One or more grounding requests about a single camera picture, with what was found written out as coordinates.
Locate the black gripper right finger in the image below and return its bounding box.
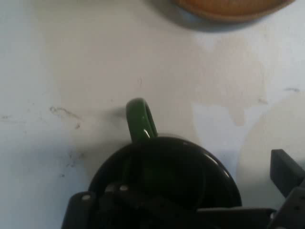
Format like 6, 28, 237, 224
269, 148, 305, 229

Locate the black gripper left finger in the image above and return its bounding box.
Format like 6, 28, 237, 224
61, 183, 199, 229

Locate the dark green ceramic mug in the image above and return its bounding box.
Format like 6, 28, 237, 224
87, 97, 243, 213

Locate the wooden mug tree stand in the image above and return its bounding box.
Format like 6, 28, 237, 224
170, 0, 297, 23

